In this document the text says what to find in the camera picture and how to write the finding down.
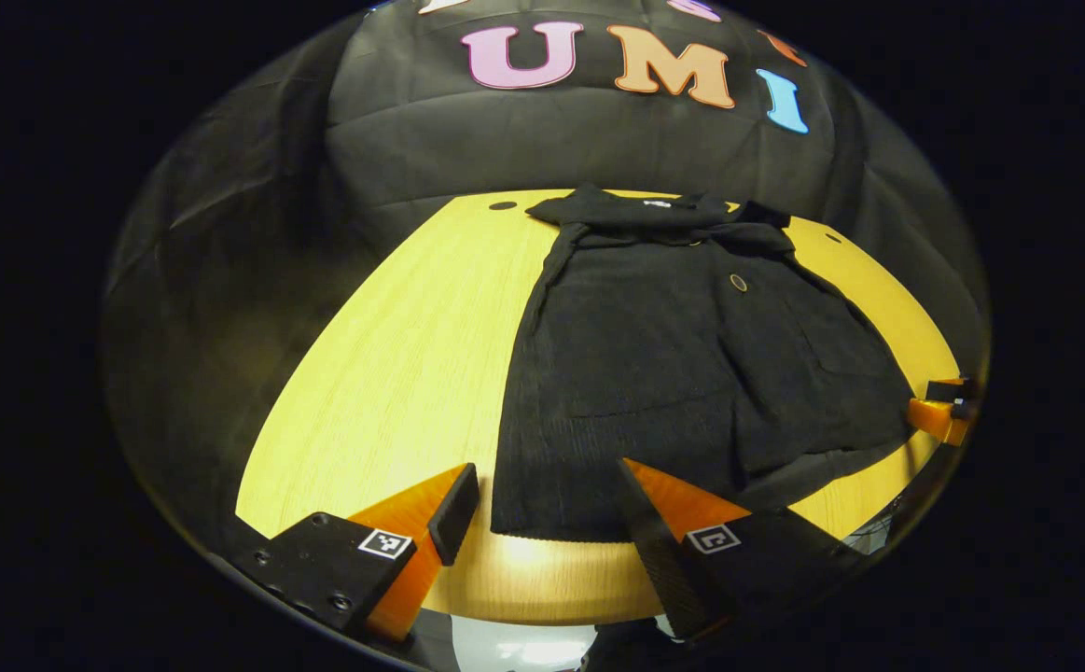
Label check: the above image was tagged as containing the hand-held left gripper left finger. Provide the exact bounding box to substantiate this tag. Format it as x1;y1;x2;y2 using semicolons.
232;463;480;645

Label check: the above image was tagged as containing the black button-up garment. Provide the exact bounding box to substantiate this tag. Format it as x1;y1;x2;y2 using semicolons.
491;184;916;542

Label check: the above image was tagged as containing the black backdrop cloth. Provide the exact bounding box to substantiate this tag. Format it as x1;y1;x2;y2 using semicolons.
104;0;991;561

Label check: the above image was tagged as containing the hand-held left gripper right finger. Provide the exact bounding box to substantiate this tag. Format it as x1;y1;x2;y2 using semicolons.
617;457;865;645

